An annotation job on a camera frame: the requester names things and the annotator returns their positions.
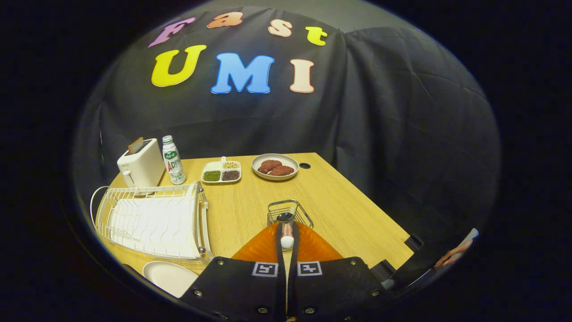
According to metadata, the metal wire basket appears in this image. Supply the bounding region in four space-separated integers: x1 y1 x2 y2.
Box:
267 199 315 229

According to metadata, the white toaster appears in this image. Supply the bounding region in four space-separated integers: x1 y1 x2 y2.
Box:
117 138 166 189

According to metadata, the white green-label drink bottle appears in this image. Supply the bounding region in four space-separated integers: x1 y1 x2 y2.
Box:
162 135 187 186

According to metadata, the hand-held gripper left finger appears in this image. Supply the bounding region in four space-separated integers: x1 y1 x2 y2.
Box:
180 222 286 322

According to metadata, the beige round plate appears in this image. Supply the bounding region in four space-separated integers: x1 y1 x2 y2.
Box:
142 261 199 299

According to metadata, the white wire dish rack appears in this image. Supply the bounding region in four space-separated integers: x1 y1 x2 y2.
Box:
95 180 214 262

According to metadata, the white divided tray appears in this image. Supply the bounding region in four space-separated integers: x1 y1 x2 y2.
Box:
201 156 242 184

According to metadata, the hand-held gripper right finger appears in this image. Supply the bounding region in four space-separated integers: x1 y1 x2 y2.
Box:
286 222 396 322

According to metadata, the red checked handle spoon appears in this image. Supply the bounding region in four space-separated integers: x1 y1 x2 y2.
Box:
276 212 295 250

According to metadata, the beige plate with patties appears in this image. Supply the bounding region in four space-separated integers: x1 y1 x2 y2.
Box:
251 153 299 181

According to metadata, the white power cable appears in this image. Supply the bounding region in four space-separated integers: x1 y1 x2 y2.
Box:
89 185 110 224

